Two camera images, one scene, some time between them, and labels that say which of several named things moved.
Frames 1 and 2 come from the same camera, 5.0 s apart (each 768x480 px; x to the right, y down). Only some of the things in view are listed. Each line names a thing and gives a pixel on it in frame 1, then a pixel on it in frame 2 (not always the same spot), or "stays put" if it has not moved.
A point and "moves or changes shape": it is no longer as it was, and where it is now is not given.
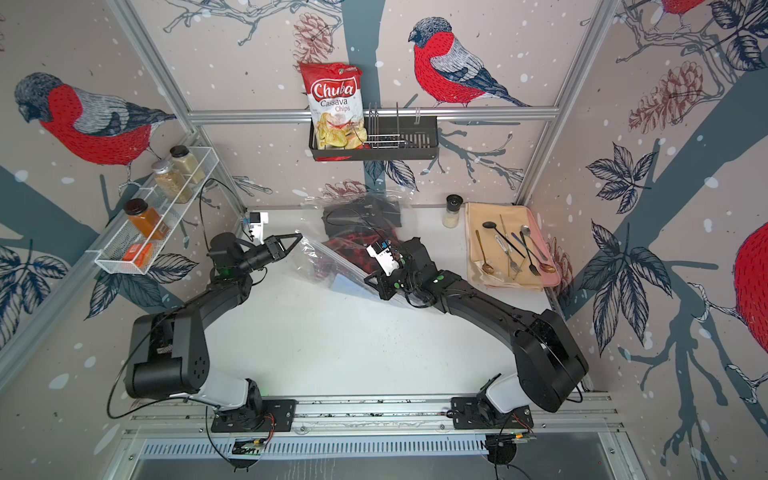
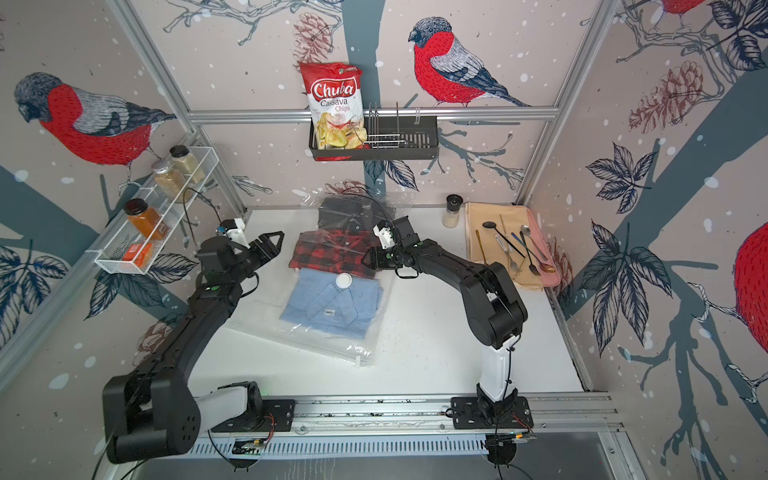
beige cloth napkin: (501, 245) stays put
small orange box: (145, 256) stays put
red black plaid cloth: (351, 249) moves or changes shape
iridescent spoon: (548, 268) stays put
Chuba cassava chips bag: (336, 106) stays put
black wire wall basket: (388, 138) stays put
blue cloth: (342, 283) moves or changes shape
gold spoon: (486, 267) stays put
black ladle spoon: (492, 225) stays put
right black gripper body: (400, 281) to (390, 257)
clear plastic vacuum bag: (336, 233) moves or changes shape
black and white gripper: (257, 221) to (237, 235)
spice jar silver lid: (171, 182) stays put
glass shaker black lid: (453, 202) stays put
